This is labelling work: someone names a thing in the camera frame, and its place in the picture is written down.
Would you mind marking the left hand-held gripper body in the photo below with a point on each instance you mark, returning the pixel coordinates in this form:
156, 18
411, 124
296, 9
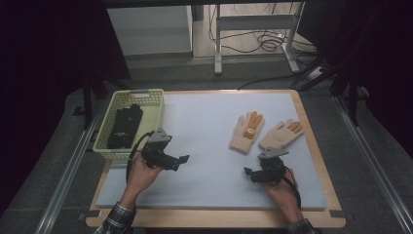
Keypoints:
157, 151

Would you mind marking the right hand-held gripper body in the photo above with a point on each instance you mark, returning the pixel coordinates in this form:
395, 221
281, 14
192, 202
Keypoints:
272, 167

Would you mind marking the cream glove orange fingertips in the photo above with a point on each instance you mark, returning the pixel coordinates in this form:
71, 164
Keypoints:
276, 136

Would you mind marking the cream glove orange palm patch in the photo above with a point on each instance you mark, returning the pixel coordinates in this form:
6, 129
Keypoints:
240, 139

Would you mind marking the pale yellow plastic basket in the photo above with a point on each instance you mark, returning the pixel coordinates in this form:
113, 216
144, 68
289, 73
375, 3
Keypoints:
151, 113

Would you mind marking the black glove with white mark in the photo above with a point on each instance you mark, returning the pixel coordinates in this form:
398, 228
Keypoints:
125, 128

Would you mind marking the person's right hand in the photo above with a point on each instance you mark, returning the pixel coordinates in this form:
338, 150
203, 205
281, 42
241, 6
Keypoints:
285, 195

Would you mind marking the person's left hand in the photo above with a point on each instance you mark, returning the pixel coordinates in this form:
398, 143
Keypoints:
141, 180

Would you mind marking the white foam mat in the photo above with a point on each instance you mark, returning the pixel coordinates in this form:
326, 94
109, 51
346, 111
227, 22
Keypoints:
211, 185

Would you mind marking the black stand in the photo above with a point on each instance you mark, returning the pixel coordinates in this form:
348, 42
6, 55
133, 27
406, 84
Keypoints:
353, 97
87, 100

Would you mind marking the white power strip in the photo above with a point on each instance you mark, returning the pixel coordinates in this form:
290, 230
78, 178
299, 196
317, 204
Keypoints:
315, 73

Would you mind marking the white cabinet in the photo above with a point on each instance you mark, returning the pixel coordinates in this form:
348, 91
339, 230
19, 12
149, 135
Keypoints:
149, 31

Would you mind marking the dark curtain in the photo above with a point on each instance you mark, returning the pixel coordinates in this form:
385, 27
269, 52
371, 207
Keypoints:
383, 48
42, 65

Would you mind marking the dark table corner bracket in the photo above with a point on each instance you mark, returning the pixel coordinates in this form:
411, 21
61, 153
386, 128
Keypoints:
89, 214
341, 214

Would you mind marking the metal floor rail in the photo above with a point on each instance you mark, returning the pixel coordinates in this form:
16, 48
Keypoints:
69, 175
373, 162

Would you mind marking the white metal desk frame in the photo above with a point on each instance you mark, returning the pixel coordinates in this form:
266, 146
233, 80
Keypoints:
255, 22

